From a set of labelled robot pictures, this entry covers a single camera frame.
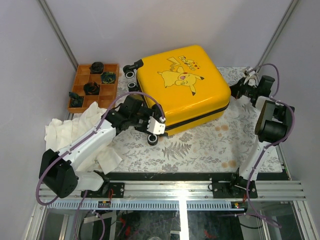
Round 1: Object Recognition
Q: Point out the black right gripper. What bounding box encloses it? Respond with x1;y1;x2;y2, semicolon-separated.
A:
224;77;260;100

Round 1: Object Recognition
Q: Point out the yellow suitcase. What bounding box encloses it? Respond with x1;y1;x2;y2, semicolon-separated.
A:
122;45;231;136

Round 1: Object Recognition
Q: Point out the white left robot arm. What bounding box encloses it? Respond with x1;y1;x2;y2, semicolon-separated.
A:
39;95;166;199

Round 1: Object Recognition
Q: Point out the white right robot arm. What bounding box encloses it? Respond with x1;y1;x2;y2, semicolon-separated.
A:
230;75;295;183

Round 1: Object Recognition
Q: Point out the wooden compartment organizer tray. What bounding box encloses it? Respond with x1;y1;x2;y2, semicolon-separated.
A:
67;63;120;114

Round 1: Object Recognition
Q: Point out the blue green rolled sock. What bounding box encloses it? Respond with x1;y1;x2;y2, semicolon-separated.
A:
100;71;117;84

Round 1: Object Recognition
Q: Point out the black rolled sock middle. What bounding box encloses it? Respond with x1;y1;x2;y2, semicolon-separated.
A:
83;81;100;96

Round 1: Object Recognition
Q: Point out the black rolled sock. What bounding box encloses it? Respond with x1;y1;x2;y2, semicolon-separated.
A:
83;81;100;96
89;61;104;74

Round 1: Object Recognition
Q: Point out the dark green rolled sock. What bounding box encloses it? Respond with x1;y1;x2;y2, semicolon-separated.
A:
68;92;84;108

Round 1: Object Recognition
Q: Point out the black rolled sock top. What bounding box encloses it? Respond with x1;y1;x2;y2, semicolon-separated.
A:
89;61;104;74

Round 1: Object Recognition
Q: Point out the white crumpled towel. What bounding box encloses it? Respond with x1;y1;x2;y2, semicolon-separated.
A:
44;102;123;174

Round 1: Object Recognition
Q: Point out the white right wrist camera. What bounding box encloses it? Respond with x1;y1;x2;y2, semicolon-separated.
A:
244;69;259;86

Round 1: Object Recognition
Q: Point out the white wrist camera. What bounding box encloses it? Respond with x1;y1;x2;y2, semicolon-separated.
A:
146;116;166;135
244;69;259;86

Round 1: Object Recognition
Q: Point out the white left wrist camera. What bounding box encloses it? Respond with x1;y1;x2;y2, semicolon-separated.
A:
146;116;166;135

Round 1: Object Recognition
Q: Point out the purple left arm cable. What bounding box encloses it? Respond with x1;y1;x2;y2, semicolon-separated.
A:
36;91;166;240

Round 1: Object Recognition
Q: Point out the aluminium mounting rail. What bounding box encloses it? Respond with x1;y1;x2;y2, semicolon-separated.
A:
122;180;307;202

